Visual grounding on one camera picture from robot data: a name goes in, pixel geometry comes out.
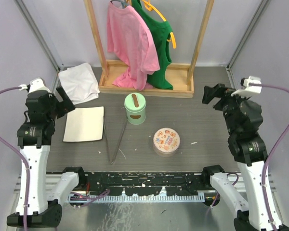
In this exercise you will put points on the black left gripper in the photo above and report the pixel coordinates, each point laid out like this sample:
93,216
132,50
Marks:
66,105

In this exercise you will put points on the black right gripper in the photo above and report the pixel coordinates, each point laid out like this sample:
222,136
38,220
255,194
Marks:
218,90

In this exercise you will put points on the white square plate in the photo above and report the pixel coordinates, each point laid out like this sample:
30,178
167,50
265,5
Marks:
84,124

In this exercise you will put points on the white cloth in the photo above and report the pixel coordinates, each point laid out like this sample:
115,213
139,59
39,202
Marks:
80,83

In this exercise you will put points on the mint green canister lid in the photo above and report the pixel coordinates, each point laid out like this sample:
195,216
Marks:
135,102

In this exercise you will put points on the silver embossed tin lid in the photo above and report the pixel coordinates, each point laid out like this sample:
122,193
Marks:
166,136

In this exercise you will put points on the mint green tin canister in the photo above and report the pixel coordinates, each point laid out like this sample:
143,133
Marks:
136,117

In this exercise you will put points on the metal serving tongs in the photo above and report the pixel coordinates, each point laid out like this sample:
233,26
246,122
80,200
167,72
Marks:
112,155

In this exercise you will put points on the round silver tin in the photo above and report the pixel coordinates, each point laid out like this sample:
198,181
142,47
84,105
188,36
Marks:
165,151

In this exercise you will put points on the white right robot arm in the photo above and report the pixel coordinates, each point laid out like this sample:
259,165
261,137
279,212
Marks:
258,211

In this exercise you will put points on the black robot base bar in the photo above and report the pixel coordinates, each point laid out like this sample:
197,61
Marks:
143,183

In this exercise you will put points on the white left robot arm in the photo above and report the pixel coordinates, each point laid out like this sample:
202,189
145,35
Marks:
36,208

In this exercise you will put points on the green t-shirt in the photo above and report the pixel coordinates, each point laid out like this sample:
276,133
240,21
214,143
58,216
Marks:
161,34

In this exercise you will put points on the pink t-shirt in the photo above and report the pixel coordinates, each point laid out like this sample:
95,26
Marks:
130,39

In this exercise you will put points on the grey clothes hanger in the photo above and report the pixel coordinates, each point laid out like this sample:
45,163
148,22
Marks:
124,3

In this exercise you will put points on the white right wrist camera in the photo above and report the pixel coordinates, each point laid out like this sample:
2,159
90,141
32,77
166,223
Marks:
248,85

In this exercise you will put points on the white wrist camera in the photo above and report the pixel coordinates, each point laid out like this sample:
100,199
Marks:
35,85
248,85

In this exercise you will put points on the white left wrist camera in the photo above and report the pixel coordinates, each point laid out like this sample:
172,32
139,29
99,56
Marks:
35,85

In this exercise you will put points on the left aluminium frame post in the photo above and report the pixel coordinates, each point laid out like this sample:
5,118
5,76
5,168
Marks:
30,13

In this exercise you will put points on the white slotted cable duct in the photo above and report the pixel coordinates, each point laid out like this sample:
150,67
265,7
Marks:
161,198

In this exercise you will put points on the aluminium corner frame post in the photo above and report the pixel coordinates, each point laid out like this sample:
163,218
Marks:
251,26

